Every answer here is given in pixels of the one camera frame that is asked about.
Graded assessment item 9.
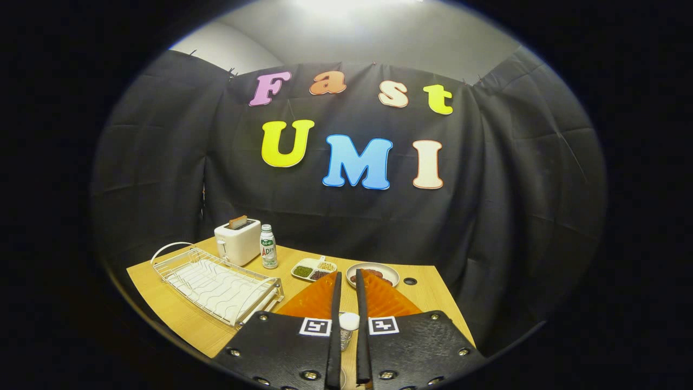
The white wire dish rack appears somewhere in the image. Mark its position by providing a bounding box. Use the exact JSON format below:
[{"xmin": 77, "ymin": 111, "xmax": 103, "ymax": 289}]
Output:
[{"xmin": 150, "ymin": 242, "xmax": 285, "ymax": 328}]

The black backdrop cloth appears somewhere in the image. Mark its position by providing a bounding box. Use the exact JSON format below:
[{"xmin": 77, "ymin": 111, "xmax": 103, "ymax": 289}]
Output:
[{"xmin": 91, "ymin": 46, "xmax": 607, "ymax": 358}]

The white plate with meat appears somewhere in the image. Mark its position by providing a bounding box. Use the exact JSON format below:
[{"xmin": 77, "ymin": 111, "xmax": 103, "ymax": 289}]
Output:
[{"xmin": 346, "ymin": 262, "xmax": 401, "ymax": 288}]

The white toaster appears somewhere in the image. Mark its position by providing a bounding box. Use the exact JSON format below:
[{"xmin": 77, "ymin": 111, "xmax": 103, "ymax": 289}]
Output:
[{"xmin": 214, "ymin": 218, "xmax": 262, "ymax": 267}]

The white divided bean dish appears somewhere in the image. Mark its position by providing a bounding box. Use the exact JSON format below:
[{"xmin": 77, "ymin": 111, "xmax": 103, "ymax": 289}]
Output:
[{"xmin": 291, "ymin": 256, "xmax": 338, "ymax": 283}]

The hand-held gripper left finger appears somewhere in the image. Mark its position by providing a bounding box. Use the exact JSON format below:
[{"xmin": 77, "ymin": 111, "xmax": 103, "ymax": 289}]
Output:
[{"xmin": 212, "ymin": 270, "xmax": 343, "ymax": 390}]

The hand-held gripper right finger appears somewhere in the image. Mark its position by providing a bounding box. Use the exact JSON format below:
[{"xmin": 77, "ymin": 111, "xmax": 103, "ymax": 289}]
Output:
[{"xmin": 355, "ymin": 269, "xmax": 488, "ymax": 390}]

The white green drink bottle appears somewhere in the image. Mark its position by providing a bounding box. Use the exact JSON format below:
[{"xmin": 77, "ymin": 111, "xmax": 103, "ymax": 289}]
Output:
[{"xmin": 260, "ymin": 224, "xmax": 279, "ymax": 270}]

